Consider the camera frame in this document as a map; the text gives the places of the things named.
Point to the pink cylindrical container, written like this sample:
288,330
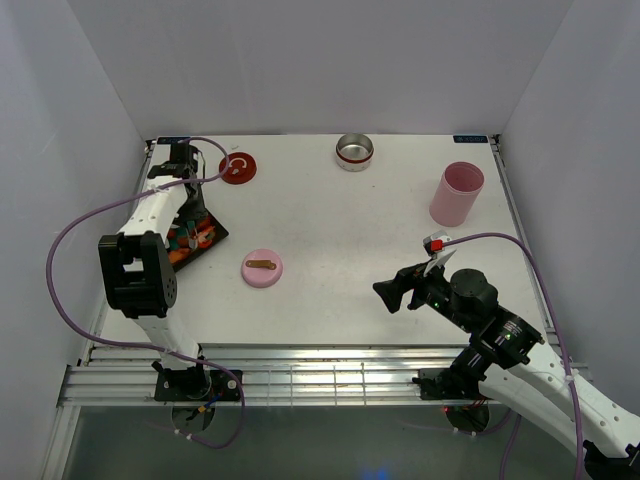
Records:
459,187

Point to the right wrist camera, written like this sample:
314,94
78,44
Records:
435,248

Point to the metal bowl with red band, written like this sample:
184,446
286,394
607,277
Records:
354,152

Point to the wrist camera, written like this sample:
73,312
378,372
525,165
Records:
182,163
435,248

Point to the pink lid with brown handle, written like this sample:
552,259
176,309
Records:
262,268

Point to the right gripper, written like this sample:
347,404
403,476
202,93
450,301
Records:
390,291

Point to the black square food plate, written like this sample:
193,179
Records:
186,243

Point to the red round lid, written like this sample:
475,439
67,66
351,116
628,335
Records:
242,168

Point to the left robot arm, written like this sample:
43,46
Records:
139,279

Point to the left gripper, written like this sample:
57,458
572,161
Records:
196,213

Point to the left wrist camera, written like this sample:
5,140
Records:
182,163

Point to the blue label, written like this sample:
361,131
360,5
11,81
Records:
171,140
470,139

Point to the left blue label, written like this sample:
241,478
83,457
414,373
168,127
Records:
171,140

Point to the aluminium frame rail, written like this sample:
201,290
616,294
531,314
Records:
272,376

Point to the right blue label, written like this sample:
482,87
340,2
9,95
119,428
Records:
470,139

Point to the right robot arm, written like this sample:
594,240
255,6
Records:
509,361

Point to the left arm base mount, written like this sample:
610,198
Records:
219,386

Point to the metal tongs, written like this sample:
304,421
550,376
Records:
192,238

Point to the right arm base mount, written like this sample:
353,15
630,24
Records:
447,384

